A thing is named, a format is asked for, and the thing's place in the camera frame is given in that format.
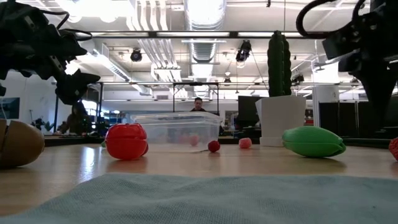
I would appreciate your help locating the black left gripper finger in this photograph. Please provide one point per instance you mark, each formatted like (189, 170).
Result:
(79, 80)
(70, 95)

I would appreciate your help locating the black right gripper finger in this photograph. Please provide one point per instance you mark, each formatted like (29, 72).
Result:
(371, 90)
(385, 93)

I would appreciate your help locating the red toy strawberry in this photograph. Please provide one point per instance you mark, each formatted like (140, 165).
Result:
(394, 148)

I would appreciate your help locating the small green toy vegetable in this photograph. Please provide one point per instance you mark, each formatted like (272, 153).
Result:
(103, 144)

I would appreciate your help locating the brown toy potato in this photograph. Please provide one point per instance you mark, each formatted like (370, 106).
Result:
(21, 143)

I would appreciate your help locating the red toy tomato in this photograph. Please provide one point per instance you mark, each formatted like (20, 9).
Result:
(126, 143)

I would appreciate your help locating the green toy pea pod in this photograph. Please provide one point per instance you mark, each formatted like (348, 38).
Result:
(312, 141)

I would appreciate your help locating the clear plastic tupperware container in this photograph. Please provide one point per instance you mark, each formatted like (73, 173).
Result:
(174, 124)

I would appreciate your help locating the pink toy berry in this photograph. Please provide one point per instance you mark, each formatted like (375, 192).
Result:
(194, 140)

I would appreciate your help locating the pink toy raspberry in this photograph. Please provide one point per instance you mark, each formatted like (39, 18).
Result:
(245, 142)

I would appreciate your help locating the dark red toy raspberry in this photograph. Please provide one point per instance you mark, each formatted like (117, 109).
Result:
(214, 146)

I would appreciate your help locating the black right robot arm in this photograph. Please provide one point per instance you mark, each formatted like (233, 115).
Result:
(385, 6)

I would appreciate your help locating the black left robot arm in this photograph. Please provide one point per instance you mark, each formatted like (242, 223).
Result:
(9, 37)

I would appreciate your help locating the person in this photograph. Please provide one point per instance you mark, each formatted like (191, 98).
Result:
(198, 104)
(74, 123)

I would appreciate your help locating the black partition panels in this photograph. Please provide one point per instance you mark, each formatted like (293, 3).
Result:
(342, 118)

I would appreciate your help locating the black ceiling spotlight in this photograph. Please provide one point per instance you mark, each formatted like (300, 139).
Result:
(136, 55)
(243, 49)

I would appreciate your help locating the black overhead crossbar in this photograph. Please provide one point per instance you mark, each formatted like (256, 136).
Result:
(149, 34)

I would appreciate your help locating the green cactus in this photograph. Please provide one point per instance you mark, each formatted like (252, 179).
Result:
(278, 62)

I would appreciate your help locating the white plant pot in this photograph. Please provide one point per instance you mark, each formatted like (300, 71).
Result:
(280, 121)

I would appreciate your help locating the black monitor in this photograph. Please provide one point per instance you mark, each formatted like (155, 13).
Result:
(247, 110)

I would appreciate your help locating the teal cloth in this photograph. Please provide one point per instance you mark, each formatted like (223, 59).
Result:
(199, 202)

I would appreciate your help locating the black aluminium table frame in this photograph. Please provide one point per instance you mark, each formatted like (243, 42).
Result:
(77, 140)

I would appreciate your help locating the dark wall screen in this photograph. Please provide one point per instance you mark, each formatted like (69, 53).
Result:
(9, 108)

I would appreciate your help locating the black background frame stand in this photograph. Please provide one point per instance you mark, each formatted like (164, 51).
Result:
(196, 83)

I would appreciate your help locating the silver ceiling duct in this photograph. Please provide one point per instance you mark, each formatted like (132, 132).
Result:
(203, 18)

